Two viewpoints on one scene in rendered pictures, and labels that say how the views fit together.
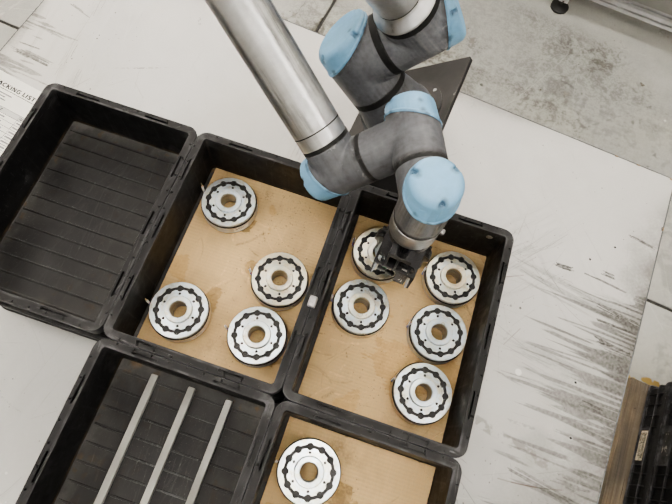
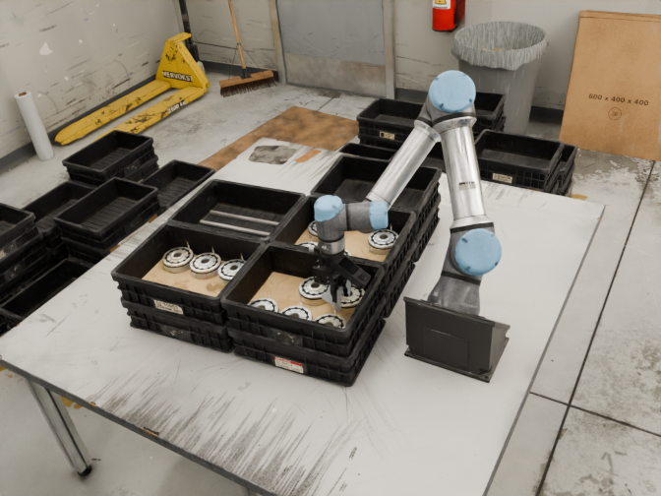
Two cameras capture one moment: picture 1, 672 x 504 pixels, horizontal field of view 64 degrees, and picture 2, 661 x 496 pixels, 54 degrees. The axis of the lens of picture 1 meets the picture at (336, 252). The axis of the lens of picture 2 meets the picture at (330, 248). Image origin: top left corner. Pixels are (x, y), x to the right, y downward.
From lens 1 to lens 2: 173 cm
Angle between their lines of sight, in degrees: 63
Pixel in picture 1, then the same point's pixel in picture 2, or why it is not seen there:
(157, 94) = not seen: hidden behind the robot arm
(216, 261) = (351, 242)
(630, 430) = not seen: outside the picture
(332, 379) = (278, 283)
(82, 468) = (258, 214)
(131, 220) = not seen: hidden behind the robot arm
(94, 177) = (402, 202)
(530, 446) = (223, 410)
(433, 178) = (329, 199)
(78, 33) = (523, 207)
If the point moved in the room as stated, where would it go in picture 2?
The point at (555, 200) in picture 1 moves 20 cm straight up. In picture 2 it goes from (416, 456) to (416, 403)
